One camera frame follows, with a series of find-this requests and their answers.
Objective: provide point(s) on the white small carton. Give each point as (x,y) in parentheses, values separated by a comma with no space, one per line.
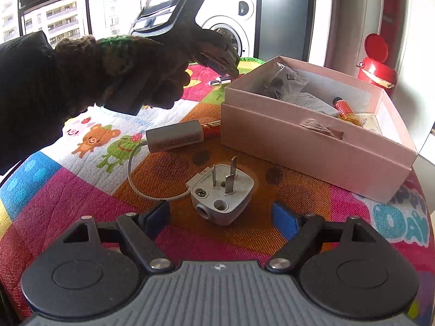
(312,103)

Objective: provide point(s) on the colourful cartoon play mat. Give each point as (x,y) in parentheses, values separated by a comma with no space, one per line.
(85,190)

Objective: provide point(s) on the small orange bottle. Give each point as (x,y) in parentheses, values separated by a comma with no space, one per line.
(341,107)

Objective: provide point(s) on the pink cardboard box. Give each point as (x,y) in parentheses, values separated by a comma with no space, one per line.
(306,164)

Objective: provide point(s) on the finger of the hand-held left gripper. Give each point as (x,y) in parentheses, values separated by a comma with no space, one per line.
(227,61)

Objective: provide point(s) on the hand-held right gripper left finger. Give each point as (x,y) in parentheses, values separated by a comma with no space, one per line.
(158,215)

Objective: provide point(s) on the person's left hand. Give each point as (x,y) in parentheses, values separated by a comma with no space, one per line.
(136,68)

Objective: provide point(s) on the clear plastic bag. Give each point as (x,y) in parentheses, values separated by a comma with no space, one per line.
(285,78)

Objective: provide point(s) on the red pen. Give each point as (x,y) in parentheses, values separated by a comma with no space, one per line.
(210,125)

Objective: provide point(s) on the red trash bin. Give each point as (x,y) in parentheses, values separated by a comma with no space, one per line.
(373,69)

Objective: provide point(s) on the white washing machine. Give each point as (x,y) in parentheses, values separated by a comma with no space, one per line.
(238,10)

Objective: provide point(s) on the brown twine bow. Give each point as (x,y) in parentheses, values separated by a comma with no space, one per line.
(321,128)

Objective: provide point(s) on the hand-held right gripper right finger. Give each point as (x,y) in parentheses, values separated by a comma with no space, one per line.
(283,219)

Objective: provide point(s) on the person's left forearm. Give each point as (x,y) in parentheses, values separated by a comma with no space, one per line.
(30,91)

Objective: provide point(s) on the white three-pin plug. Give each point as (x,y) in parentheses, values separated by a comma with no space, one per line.
(221,195)

